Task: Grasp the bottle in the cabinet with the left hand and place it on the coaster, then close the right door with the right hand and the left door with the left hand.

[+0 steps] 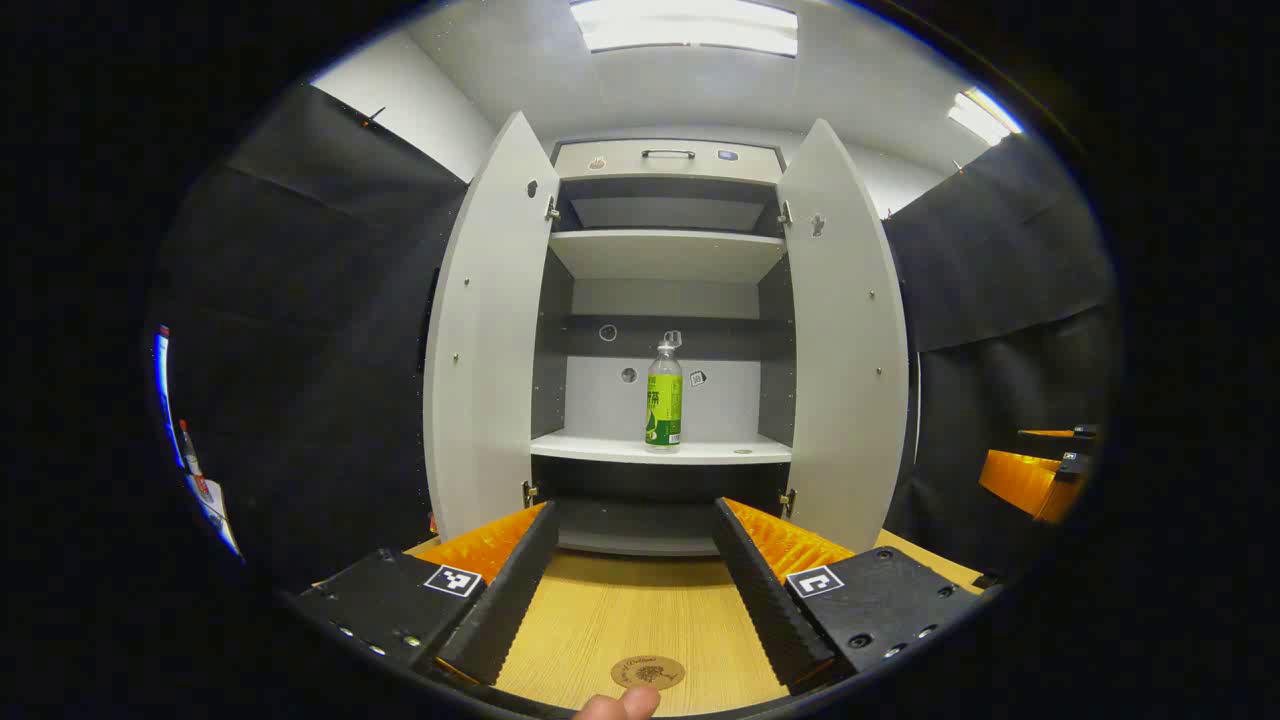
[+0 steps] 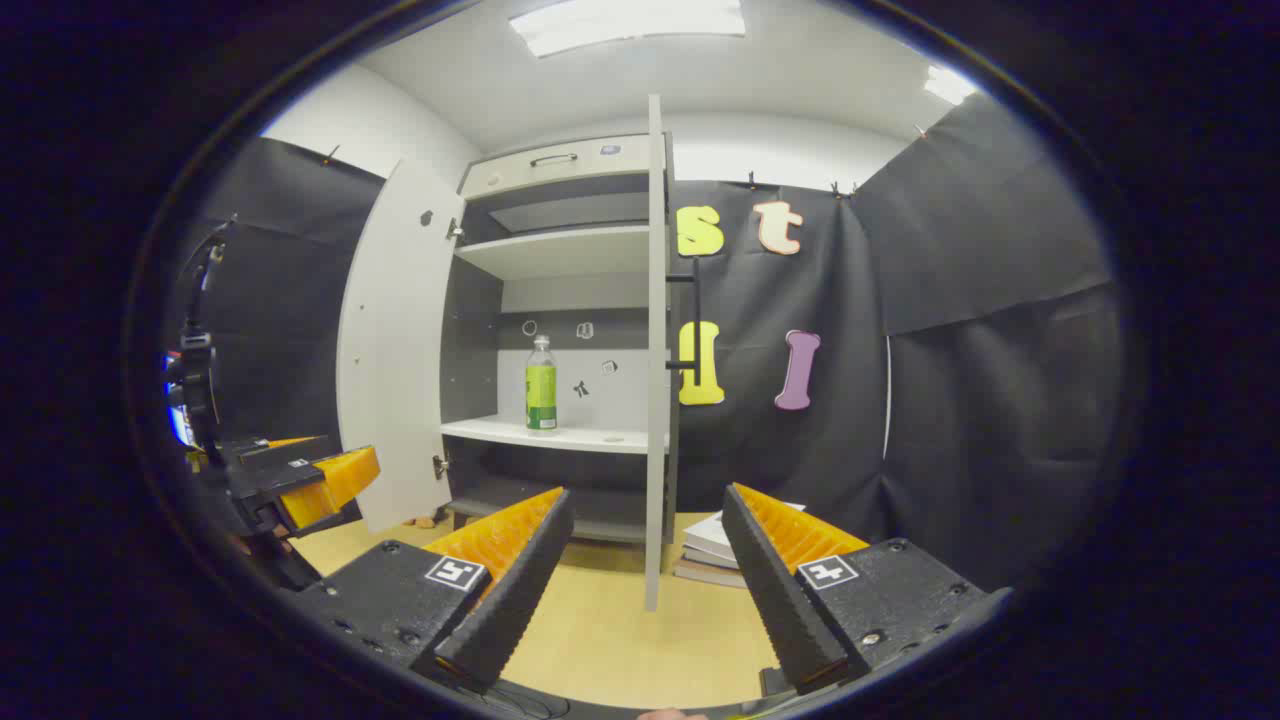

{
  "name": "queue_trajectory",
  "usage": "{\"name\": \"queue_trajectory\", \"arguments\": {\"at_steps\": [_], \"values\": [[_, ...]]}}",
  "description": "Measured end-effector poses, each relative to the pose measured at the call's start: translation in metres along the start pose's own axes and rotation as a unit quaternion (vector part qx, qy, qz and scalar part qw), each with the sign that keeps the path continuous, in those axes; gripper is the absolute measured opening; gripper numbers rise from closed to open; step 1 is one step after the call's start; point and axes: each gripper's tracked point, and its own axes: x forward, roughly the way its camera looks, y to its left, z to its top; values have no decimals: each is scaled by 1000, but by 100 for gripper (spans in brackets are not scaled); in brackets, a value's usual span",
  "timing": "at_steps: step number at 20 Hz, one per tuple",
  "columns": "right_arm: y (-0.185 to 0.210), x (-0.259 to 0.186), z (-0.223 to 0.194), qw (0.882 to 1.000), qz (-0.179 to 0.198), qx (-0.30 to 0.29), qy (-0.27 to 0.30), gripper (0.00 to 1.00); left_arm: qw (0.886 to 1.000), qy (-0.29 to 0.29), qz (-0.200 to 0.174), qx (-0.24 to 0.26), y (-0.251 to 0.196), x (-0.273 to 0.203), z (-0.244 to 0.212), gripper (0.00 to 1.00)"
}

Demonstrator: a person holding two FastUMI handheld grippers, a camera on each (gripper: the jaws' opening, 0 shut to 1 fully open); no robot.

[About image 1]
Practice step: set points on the red label bottle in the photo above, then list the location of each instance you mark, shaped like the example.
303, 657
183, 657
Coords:
188, 455

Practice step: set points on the computer monitor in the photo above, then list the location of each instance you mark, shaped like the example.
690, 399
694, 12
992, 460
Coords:
163, 390

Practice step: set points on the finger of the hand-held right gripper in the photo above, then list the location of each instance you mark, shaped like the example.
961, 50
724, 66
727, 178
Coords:
1020, 482
1060, 440

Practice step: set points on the grey cabinet drawer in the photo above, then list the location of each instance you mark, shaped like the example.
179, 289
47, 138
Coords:
620, 160

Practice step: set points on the grey white cabinet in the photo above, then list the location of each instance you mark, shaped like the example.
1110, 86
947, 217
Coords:
665, 255

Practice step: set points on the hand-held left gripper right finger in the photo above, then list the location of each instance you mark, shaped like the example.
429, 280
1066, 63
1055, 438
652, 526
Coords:
770, 600

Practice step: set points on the small ceiling light panel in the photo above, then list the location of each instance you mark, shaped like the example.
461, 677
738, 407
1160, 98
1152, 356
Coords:
982, 115

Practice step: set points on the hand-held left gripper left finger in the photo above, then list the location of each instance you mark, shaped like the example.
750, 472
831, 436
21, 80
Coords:
500, 610

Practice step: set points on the large ceiling light panel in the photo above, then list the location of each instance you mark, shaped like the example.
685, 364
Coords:
685, 25

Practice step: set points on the green label bottle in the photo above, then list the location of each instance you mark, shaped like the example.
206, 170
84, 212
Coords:
663, 400

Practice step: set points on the cluttered white side desk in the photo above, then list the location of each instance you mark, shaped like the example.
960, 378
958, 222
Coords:
215, 515

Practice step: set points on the round brown coaster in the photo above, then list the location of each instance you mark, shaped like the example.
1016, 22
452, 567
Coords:
648, 671

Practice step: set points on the black backdrop cloth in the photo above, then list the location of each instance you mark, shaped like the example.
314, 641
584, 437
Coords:
320, 300

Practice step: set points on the grey cabinet door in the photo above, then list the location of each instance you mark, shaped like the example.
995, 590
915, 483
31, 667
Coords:
845, 350
490, 350

